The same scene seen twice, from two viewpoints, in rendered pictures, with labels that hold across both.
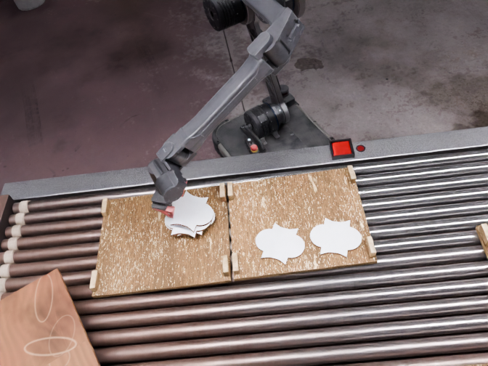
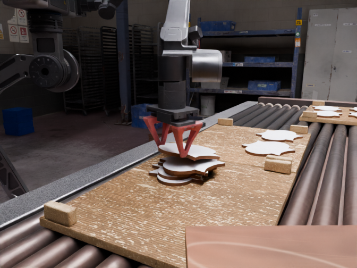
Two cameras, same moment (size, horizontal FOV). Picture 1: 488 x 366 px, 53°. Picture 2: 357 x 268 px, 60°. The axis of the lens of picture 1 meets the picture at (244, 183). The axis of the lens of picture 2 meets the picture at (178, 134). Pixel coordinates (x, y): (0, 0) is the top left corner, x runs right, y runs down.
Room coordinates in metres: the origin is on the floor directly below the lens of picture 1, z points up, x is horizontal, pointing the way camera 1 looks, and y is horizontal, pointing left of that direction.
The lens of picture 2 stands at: (0.68, 0.80, 1.19)
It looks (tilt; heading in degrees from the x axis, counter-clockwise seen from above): 14 degrees down; 292
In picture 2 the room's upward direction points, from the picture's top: straight up
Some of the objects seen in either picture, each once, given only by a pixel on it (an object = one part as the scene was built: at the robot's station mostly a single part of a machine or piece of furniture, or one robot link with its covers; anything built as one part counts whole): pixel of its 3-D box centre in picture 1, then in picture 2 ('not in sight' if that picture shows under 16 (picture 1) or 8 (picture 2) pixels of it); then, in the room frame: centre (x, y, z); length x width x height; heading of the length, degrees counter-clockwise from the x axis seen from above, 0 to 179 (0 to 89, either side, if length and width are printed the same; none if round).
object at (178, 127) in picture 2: (168, 205); (179, 134); (0.91, 0.23, 1.04); 0.07 x 0.07 x 0.09; 63
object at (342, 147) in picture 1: (341, 149); not in sight; (1.08, -0.35, 0.92); 0.06 x 0.06 x 0.01; 83
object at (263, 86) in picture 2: not in sight; (264, 85); (1.33, -4.70, 0.72); 0.50 x 0.38 x 0.16; 174
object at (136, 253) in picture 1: (163, 238); (187, 195); (0.87, 0.28, 0.93); 0.41 x 0.35 x 0.02; 84
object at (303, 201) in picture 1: (296, 221); (245, 143); (0.83, -0.14, 0.93); 0.41 x 0.35 x 0.02; 85
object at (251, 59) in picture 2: not in sight; (258, 59); (1.44, -4.64, 1.14); 0.50 x 0.38 x 0.11; 10
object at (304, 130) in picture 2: (371, 246); (298, 129); (0.68, -0.32, 0.95); 0.06 x 0.02 x 0.03; 175
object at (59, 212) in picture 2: (105, 207); (60, 212); (1.02, 0.46, 0.95); 0.06 x 0.02 x 0.03; 174
